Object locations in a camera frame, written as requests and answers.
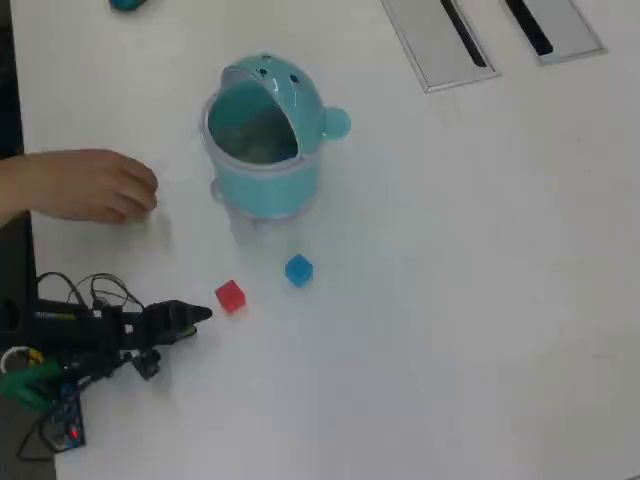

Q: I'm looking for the blue cube block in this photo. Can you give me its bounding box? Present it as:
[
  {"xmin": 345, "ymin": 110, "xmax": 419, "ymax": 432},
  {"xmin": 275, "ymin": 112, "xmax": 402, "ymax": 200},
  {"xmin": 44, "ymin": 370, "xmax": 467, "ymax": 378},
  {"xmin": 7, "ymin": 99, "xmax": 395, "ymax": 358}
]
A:
[{"xmin": 284, "ymin": 253, "xmax": 315, "ymax": 290}]

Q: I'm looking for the red cube block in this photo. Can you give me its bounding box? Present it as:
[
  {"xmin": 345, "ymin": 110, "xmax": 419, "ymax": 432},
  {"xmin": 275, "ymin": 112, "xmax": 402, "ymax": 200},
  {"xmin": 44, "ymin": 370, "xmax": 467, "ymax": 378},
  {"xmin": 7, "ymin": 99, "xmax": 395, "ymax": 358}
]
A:
[{"xmin": 214, "ymin": 279, "xmax": 247, "ymax": 315}]

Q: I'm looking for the white tape roll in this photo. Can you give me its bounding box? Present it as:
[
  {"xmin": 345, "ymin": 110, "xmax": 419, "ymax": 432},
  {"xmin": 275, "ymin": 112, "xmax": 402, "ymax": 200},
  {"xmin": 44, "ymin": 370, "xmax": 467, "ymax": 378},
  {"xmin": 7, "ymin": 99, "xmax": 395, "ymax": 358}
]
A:
[{"xmin": 0, "ymin": 345, "xmax": 45, "ymax": 376}]

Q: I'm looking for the black power cable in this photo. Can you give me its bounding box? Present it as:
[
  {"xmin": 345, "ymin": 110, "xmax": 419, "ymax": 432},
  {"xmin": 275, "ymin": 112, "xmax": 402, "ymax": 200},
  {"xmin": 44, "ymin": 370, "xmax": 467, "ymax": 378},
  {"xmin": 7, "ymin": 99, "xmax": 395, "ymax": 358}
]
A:
[{"xmin": 17, "ymin": 414, "xmax": 56, "ymax": 464}]

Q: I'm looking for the grey metal cable hatch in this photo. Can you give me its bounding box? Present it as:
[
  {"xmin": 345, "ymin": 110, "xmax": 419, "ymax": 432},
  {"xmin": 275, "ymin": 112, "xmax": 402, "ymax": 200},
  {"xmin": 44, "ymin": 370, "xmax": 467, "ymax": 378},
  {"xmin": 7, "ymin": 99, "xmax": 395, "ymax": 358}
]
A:
[
  {"xmin": 492, "ymin": 0, "xmax": 609, "ymax": 68},
  {"xmin": 381, "ymin": 0, "xmax": 501, "ymax": 95}
]

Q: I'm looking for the bare human hand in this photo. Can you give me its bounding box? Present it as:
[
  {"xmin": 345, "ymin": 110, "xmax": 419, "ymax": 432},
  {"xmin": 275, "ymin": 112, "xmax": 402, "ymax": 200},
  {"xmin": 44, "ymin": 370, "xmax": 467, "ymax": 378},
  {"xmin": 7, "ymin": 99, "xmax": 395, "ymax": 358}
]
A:
[{"xmin": 27, "ymin": 148, "xmax": 160, "ymax": 225}]

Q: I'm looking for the green table clamp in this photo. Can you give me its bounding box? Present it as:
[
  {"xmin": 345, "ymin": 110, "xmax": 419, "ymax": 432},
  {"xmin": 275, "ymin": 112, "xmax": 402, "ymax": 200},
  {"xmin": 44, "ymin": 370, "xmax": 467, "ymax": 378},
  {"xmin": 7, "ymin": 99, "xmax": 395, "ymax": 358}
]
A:
[{"xmin": 0, "ymin": 362, "xmax": 64, "ymax": 412}]

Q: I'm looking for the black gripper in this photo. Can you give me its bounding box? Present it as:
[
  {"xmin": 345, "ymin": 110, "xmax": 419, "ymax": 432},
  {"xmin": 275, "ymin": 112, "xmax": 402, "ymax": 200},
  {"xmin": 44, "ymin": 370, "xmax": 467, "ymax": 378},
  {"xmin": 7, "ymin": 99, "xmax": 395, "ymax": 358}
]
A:
[{"xmin": 99, "ymin": 299, "xmax": 214, "ymax": 352}]

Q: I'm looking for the thin black cable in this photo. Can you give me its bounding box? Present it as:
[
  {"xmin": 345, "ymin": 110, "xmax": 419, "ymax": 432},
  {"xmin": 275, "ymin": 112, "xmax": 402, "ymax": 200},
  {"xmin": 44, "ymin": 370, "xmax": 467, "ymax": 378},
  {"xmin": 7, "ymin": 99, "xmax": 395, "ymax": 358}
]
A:
[
  {"xmin": 88, "ymin": 272, "xmax": 147, "ymax": 312},
  {"xmin": 35, "ymin": 271, "xmax": 84, "ymax": 306}
]

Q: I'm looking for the black furniture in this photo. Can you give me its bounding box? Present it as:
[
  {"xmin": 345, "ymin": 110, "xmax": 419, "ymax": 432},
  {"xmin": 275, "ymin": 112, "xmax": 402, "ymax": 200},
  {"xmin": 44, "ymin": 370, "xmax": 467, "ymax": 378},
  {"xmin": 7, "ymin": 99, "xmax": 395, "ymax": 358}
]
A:
[{"xmin": 0, "ymin": 0, "xmax": 39, "ymax": 301}]

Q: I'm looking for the blue circuit board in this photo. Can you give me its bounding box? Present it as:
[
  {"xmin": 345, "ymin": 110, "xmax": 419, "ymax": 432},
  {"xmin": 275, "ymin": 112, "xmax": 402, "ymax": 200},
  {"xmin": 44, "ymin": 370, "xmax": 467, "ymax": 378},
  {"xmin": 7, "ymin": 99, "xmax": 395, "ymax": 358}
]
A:
[{"xmin": 42, "ymin": 382, "xmax": 87, "ymax": 454}]

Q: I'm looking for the teal whale-shaped bin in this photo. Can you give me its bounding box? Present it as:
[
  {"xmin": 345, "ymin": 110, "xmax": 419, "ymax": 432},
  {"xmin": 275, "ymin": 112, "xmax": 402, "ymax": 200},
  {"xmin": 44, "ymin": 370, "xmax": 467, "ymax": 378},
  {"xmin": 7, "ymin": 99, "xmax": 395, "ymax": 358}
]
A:
[{"xmin": 198, "ymin": 51, "xmax": 352, "ymax": 227}]

